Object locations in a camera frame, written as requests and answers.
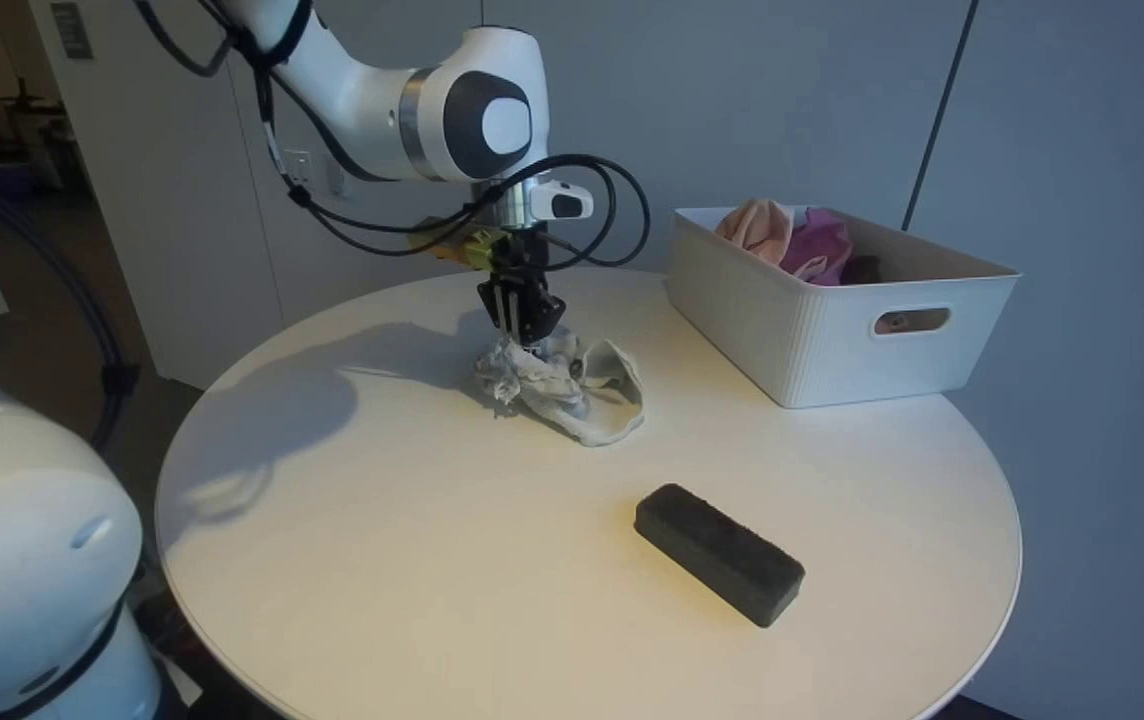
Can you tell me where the black rectangular block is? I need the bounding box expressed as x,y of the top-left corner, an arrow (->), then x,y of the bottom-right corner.
631,480 -> 813,630

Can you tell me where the orange object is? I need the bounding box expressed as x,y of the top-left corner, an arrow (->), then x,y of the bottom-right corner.
711,195 -> 802,269

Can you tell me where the wall sign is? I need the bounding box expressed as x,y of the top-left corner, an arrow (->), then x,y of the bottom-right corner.
45,0 -> 95,62

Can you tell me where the pink cloth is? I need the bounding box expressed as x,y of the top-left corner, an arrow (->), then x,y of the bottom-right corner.
778,203 -> 864,288

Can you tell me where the white towel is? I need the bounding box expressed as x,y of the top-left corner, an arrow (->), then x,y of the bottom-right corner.
469,329 -> 649,452

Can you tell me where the white plastic storage box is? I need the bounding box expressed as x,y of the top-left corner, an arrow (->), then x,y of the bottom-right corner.
660,198 -> 1023,412

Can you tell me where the black floor cable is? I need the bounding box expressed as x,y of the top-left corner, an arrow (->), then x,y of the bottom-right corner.
0,154 -> 145,452

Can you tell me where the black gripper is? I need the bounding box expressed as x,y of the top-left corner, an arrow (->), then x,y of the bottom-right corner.
474,224 -> 566,342

